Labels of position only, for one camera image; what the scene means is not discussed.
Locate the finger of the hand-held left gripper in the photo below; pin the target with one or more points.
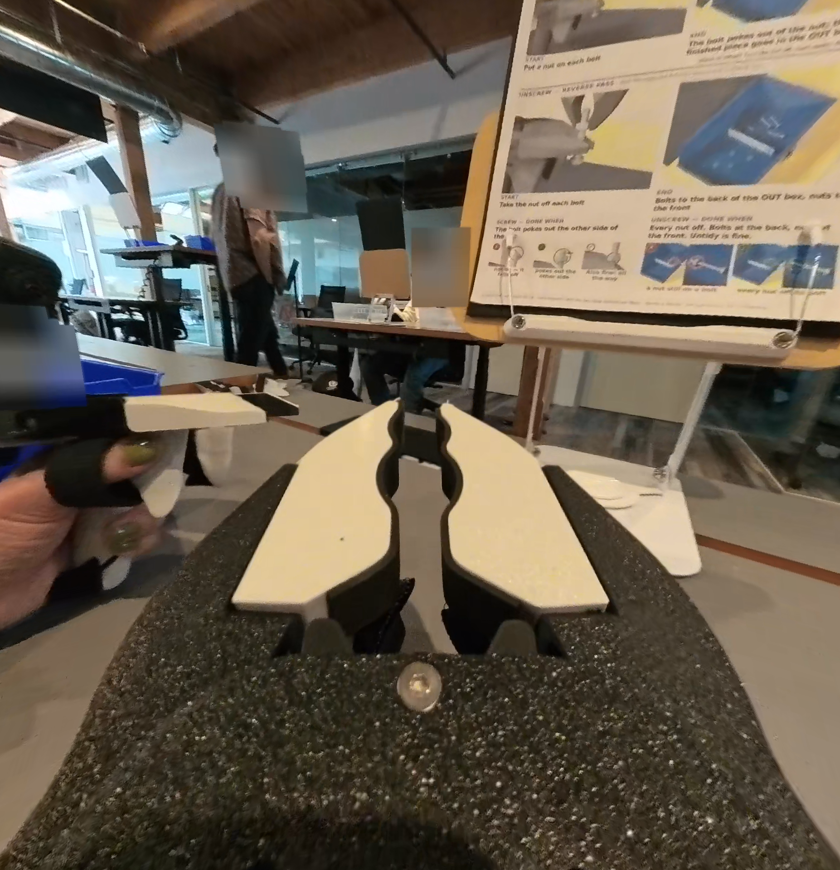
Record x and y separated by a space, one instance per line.
188 412

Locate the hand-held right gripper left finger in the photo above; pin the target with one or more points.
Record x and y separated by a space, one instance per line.
311 537

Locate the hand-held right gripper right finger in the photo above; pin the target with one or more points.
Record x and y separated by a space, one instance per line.
522 537

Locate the person's left hand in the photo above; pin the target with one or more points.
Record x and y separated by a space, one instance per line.
18 544

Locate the grey top table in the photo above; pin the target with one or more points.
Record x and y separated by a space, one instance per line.
175 363

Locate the blue plastic bin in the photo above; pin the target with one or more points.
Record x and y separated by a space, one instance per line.
120 384
12 459

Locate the black and white cardboard piece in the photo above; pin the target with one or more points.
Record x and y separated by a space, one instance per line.
278 387

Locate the group of black chairs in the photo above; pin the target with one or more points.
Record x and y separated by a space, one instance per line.
127 319

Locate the black backpack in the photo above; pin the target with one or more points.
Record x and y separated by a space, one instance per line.
335 387

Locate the standing desk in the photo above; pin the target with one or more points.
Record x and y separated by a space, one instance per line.
161 253

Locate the small blue crate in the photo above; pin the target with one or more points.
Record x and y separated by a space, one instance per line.
197 243
141 243

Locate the black office chair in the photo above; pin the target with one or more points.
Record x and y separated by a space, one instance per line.
331 296

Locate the white box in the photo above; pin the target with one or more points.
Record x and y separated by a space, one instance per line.
355 312

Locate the wooden top desk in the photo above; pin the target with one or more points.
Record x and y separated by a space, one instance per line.
392 331

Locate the white document stand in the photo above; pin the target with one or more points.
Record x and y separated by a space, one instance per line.
637 336

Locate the cardboard panel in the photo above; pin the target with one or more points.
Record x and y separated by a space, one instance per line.
386 275

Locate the wooden column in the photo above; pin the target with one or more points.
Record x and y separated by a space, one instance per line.
135 177

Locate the wooden backing board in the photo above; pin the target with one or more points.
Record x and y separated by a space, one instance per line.
477 238

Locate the black ceiling panel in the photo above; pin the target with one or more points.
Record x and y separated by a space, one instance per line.
39 112

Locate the instruction sheet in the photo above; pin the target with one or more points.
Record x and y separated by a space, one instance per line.
630 204

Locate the silver ventilation duct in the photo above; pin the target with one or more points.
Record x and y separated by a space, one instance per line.
73 71

